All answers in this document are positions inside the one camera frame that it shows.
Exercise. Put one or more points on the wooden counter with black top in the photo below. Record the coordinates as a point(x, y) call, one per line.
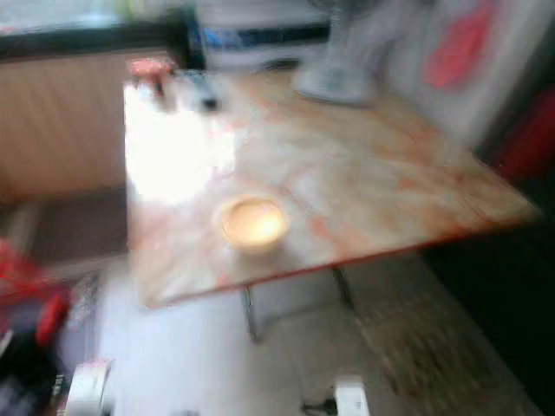
point(61, 130)

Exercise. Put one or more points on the red lidded jar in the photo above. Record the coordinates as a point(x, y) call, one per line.
point(152, 71)

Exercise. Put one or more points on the white standing fan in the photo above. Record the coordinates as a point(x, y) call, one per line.
point(338, 78)

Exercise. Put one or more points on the small round beige bowl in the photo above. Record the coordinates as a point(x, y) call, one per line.
point(253, 224)

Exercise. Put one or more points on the brown patterned floor mat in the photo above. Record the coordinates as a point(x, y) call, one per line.
point(425, 347)

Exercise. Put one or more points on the square orange marble table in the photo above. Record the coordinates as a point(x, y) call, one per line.
point(355, 169)

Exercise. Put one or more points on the white appliance with blue stripe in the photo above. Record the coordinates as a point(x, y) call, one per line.
point(251, 39)

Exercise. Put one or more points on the red plastic bag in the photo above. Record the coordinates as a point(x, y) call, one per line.
point(26, 286)

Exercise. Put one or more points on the grey bag with red print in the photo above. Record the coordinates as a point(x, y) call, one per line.
point(460, 43)

